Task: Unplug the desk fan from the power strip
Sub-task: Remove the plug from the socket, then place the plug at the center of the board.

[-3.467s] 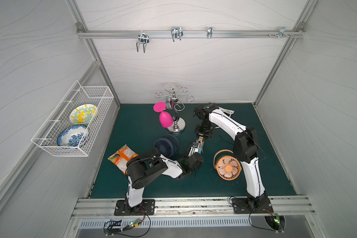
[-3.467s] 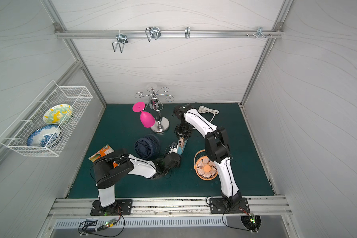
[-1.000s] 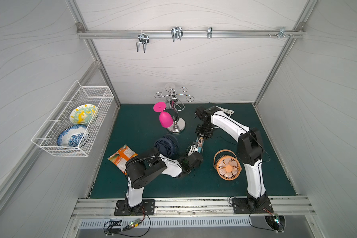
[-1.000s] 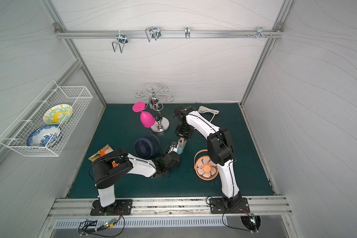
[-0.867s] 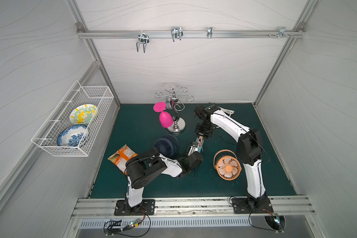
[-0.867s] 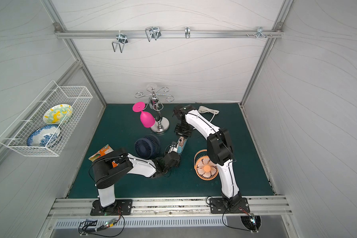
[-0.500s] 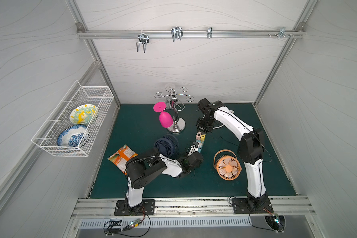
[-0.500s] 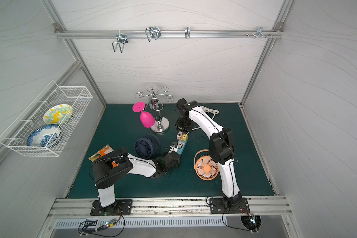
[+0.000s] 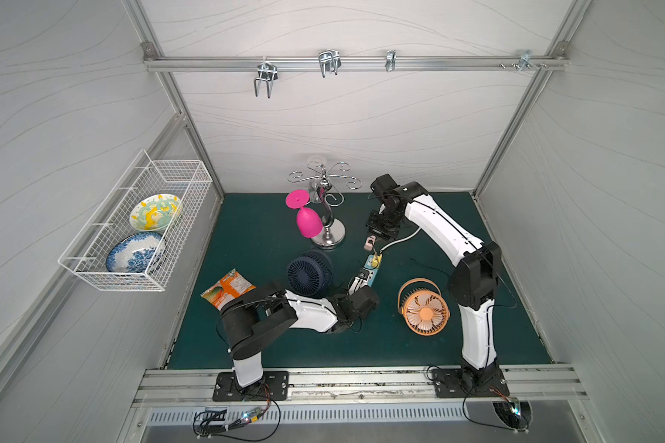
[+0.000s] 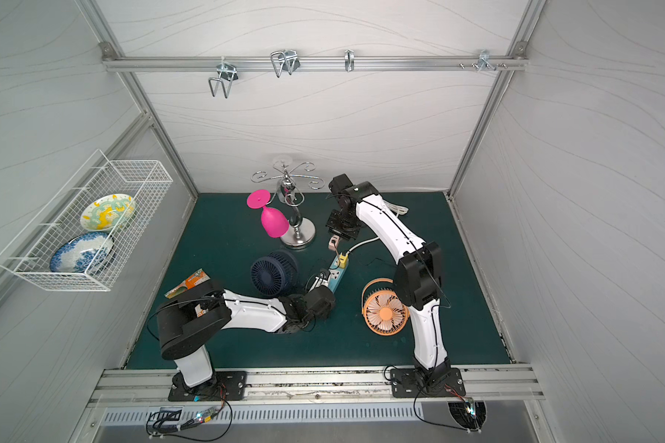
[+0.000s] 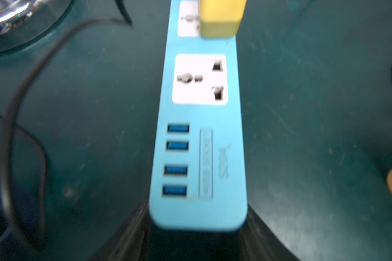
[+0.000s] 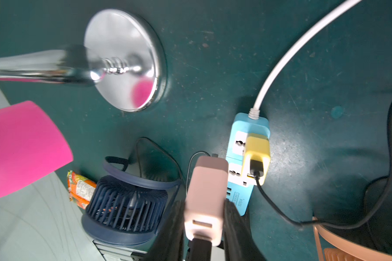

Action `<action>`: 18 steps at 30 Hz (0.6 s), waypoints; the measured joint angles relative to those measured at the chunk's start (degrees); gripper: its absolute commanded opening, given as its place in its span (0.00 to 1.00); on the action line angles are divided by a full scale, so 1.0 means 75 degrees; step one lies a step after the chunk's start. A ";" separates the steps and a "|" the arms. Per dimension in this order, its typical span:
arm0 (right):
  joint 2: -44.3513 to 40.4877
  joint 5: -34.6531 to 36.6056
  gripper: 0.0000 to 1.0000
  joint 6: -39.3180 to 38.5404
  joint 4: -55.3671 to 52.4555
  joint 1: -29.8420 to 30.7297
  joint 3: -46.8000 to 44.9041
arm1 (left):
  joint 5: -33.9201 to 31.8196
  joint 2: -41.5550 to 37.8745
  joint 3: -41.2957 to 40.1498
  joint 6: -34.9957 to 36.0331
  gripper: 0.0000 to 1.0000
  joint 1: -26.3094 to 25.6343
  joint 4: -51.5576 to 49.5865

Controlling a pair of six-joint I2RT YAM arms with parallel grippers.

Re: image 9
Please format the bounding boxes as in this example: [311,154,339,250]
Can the single metal hook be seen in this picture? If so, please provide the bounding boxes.
[385,50,396,73]

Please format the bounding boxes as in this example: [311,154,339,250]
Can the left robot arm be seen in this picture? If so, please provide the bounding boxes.
[201,269,380,388]

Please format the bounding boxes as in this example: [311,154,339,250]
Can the double metal hook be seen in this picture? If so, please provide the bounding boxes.
[318,49,342,78]
[253,62,278,99]

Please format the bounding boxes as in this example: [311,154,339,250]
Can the navy blue desk fan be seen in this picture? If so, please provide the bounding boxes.
[286,250,334,296]

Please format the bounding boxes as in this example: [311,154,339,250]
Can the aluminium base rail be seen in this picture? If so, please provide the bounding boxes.
[132,364,589,407]

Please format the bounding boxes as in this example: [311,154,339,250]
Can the double metal hook middle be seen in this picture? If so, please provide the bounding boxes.
[318,49,342,78]

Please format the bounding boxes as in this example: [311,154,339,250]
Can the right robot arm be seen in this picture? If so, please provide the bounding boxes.
[367,175,502,389]

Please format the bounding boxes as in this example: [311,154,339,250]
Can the orange desk fan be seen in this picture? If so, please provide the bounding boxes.
[397,278,451,337]

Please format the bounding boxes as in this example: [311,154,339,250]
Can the black left base cable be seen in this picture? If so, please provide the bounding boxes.
[191,381,284,443]

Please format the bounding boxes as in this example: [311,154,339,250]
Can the black right base cable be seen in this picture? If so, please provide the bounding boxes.
[425,362,533,433]

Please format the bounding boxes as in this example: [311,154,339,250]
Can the aluminium top rail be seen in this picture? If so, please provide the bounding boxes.
[144,54,570,74]

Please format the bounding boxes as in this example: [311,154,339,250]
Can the black base cable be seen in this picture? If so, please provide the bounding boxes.
[425,362,533,433]
[191,381,284,443]

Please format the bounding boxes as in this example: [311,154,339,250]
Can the pink fan plug adapter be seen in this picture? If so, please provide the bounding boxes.
[364,236,376,252]

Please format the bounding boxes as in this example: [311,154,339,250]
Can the blue white patterned plate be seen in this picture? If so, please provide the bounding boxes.
[105,233,166,273]

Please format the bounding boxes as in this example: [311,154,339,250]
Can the yellow green patterned plate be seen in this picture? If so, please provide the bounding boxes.
[129,194,181,232]

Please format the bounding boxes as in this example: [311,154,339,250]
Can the white wire basket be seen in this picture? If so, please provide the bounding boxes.
[58,151,212,292]

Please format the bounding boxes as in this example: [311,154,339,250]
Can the teal power strip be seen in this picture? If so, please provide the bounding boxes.
[363,254,380,286]

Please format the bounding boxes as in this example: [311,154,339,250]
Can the chrome glass holder stand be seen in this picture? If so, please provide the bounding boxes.
[287,155,361,250]

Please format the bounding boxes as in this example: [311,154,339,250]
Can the metal hook right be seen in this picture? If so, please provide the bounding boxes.
[498,50,549,73]

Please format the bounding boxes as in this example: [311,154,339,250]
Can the orange snack packet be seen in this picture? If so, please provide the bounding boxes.
[201,269,256,310]

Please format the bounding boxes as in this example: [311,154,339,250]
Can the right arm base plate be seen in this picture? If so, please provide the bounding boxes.
[426,365,511,399]

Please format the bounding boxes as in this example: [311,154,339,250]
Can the pink wine glass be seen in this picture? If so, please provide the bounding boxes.
[286,189,323,239]

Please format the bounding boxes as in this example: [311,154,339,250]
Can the double metal hook left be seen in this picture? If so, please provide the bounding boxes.
[253,62,278,99]

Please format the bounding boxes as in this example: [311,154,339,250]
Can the yellow plug on strip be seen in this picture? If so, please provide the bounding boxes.
[369,254,382,269]

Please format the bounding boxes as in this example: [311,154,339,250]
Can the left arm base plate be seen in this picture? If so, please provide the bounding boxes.
[212,371,289,402]

